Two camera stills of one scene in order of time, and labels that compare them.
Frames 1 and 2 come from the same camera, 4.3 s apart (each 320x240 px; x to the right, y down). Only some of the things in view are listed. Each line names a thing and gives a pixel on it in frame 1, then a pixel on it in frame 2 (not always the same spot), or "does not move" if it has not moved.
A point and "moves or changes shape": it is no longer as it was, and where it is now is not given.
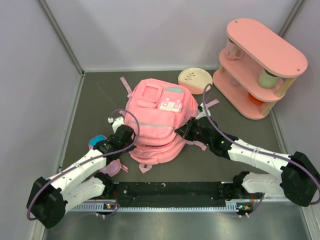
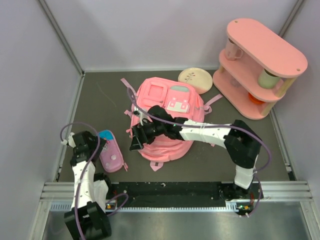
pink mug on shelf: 232,51 does not move
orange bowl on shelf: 255,99 does not move
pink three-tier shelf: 257,68 does not move
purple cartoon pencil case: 113,168 moves or changes shape
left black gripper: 131,148 to 94,137
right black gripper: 185,130 to 139,138
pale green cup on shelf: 267,80 does not move
